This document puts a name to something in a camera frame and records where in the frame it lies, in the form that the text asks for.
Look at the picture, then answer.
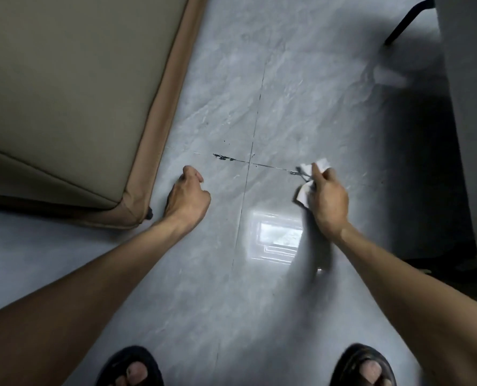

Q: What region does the person's left hand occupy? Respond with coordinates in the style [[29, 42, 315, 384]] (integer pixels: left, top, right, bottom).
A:
[[162, 165, 212, 234]]

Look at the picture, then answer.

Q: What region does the person's right hand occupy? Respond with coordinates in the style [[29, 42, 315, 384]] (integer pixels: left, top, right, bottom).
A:
[[305, 162, 350, 242]]

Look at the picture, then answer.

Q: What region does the white tissue sheet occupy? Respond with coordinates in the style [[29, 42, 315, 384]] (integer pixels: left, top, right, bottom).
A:
[[294, 158, 331, 209]]

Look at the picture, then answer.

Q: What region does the person's left forearm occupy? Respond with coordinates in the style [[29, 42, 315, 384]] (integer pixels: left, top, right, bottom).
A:
[[0, 219, 193, 386]]

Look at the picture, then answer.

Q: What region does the person's right forearm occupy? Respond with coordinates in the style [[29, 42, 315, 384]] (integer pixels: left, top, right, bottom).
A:
[[333, 222, 477, 386]]

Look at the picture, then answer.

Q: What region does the grey marble floor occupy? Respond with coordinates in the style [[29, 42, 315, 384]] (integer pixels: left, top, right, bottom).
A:
[[0, 0, 477, 386]]

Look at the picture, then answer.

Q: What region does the person's right leg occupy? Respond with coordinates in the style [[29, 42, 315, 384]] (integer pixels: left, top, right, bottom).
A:
[[359, 359, 384, 386]]

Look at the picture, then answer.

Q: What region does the person's leg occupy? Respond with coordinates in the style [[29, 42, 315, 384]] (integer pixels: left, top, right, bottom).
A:
[[116, 361, 149, 386], [359, 359, 384, 386]]

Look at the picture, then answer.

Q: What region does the person's left leg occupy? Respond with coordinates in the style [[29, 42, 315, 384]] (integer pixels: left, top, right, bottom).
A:
[[116, 361, 149, 386]]

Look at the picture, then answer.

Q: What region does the brown right sandal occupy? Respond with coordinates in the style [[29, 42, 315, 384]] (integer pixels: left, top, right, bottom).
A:
[[329, 343, 397, 386]]

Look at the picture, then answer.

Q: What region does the brown sandal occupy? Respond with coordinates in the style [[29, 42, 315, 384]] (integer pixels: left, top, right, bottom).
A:
[[95, 345, 165, 386], [329, 343, 397, 386]]

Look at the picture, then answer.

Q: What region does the beige leather sofa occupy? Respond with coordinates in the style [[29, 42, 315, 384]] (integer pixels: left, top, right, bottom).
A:
[[0, 0, 211, 231]]

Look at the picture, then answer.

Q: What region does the brown left sandal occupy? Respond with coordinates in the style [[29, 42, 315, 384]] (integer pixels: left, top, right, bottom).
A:
[[95, 345, 165, 386]]

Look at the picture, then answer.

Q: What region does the black metal table leg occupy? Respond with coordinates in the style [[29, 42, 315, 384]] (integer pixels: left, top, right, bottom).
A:
[[384, 0, 436, 46]]

